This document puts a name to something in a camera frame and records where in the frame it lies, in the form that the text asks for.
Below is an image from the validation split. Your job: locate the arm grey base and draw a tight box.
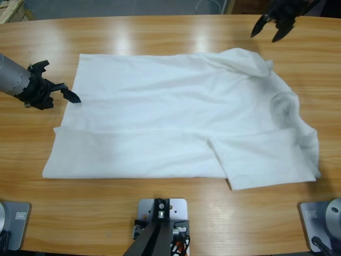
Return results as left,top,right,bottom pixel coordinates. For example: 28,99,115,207
0,201,32,251
297,197,341,253

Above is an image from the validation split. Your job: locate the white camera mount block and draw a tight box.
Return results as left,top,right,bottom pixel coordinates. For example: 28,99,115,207
137,197,190,256

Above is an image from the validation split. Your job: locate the black base cable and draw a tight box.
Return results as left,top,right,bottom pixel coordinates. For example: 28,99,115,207
311,236,335,254
0,230,12,251

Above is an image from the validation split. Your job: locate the wooden crate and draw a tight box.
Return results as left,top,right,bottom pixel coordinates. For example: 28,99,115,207
0,0,35,24

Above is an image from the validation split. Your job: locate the wrist black camera bracket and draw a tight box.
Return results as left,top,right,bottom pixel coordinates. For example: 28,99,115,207
27,60,51,77

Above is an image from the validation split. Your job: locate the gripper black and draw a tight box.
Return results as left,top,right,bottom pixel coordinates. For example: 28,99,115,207
251,0,322,43
14,71,82,110

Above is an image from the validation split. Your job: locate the white T-shirt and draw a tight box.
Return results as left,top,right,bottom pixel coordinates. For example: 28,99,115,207
42,47,322,191

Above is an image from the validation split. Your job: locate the dark camera post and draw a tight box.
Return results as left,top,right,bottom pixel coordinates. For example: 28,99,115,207
122,197,171,256

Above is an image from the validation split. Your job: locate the thin white wire hoop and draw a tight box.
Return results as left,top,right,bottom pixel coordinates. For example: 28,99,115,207
196,0,223,14

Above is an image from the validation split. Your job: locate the brown cardboard box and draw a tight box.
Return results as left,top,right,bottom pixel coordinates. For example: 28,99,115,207
234,0,269,14

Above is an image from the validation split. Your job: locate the orange and black cable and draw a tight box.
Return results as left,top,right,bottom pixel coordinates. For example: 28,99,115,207
170,236,191,256

